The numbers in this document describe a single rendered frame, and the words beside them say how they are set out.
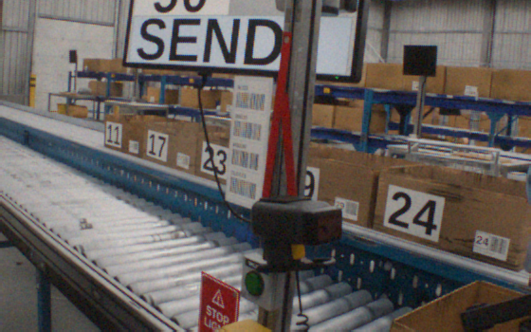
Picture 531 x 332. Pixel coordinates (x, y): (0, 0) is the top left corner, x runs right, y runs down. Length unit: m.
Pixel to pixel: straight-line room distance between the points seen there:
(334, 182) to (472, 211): 0.41
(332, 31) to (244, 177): 0.27
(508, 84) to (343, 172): 4.73
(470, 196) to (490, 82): 4.93
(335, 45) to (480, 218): 0.58
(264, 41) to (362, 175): 0.61
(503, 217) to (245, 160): 0.64
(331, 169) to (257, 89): 0.71
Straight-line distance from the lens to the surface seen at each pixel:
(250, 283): 0.75
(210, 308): 0.88
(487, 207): 1.21
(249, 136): 0.76
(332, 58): 0.82
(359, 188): 1.38
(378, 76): 6.85
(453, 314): 0.94
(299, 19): 0.71
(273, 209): 0.65
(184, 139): 1.97
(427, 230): 1.28
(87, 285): 1.35
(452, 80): 6.31
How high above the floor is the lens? 1.23
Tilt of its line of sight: 7 degrees down
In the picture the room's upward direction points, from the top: 5 degrees clockwise
